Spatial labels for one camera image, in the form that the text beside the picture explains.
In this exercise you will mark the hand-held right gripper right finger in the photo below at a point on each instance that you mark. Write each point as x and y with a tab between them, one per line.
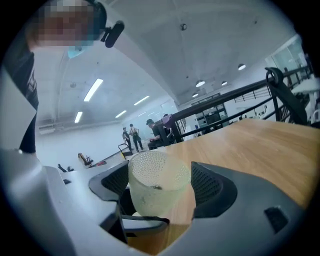
237	225

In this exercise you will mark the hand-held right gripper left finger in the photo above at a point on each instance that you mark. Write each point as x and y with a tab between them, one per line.
82	190

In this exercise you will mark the translucent textured cup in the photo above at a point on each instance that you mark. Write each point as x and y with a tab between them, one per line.
150	175

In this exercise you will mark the orange and black chair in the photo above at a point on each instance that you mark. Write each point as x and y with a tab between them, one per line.
85	158

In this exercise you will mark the white air conditioner unit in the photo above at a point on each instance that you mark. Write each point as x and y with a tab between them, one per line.
46	130

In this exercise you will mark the wooden table with white legs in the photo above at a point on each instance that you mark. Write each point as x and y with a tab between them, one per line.
250	155

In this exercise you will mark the long ceiling light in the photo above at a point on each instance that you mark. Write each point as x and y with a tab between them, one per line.
121	114
141	100
78	117
93	90

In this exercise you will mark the person's black clothing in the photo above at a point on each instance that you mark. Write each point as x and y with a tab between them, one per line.
22	82

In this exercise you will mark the black metal railing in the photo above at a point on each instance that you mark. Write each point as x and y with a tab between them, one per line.
212	102

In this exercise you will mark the black office chair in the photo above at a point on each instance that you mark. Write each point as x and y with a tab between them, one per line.
287	100

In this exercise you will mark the round ceiling lamp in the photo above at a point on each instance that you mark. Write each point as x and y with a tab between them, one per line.
200	83
241	66
224	83
195	95

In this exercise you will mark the blue face mask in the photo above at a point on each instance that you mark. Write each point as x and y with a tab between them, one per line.
74	52

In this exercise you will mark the black head-worn camera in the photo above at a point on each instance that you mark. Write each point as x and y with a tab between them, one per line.
113	33

